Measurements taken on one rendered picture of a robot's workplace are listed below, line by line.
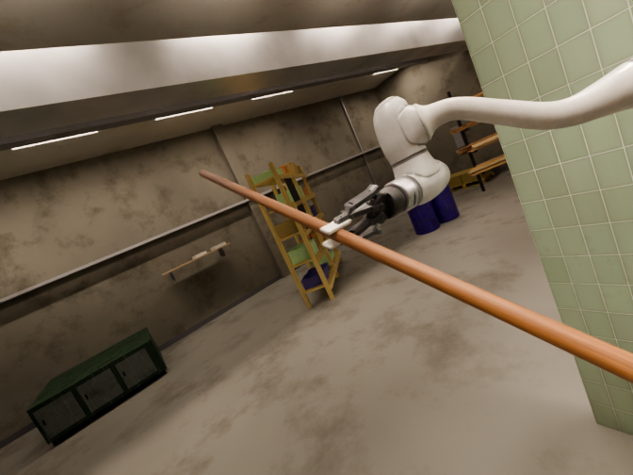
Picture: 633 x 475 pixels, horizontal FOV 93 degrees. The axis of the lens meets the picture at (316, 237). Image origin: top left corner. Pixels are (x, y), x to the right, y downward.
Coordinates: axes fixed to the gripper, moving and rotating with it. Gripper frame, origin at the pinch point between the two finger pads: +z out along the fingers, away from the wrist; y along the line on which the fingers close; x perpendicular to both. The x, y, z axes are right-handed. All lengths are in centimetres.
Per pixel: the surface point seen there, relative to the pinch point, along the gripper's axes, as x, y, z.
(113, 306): 637, 362, 114
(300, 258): 334, 267, -187
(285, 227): 361, 213, -188
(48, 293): 671, 290, 194
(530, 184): -1, 32, -122
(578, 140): -14, 11, -122
